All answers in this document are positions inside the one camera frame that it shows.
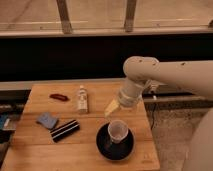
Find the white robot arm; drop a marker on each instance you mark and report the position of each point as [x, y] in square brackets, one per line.
[192, 76]

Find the black plate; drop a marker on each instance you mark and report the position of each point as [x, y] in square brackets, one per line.
[112, 150]

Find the metal window post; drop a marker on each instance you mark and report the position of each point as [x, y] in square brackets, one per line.
[129, 16]
[64, 16]

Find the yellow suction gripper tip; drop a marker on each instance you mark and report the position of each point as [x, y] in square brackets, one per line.
[112, 107]

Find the right metal window post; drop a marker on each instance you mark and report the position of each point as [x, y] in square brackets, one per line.
[129, 16]

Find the red pen knife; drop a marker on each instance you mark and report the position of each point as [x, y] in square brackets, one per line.
[59, 97]

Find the blue sponge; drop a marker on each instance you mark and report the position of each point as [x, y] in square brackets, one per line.
[47, 120]

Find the left metal window post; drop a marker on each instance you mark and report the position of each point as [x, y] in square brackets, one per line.
[64, 16]

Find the wooden table board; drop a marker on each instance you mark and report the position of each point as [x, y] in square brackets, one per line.
[32, 148]

